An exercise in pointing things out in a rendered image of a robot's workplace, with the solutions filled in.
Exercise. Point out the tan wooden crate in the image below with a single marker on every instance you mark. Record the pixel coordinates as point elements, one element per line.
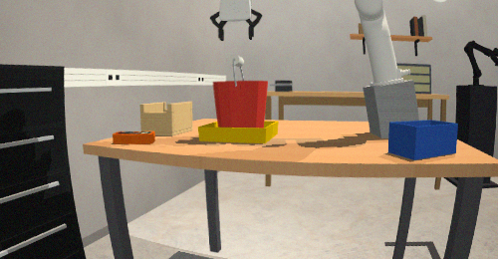
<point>177,120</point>

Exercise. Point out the blue open-top bin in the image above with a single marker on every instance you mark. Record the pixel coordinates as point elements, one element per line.
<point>422,139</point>

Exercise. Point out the yellow shallow tray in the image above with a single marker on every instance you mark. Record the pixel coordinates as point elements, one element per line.
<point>211,132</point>

